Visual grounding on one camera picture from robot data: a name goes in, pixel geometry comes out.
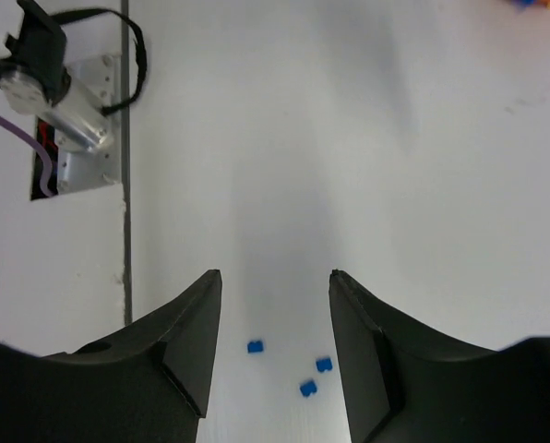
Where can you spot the small blue lego piece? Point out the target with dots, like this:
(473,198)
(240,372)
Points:
(308,388)
(324,364)

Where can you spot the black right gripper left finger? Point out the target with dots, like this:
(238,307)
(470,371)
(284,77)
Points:
(147,382)

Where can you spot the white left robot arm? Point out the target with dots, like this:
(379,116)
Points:
(36,81)

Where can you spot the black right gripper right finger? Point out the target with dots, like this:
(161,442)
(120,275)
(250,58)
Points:
(403,381)

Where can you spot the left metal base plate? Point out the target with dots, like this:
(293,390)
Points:
(89,143)

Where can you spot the small blue lego stud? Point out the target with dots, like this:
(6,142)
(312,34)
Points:
(255,346)

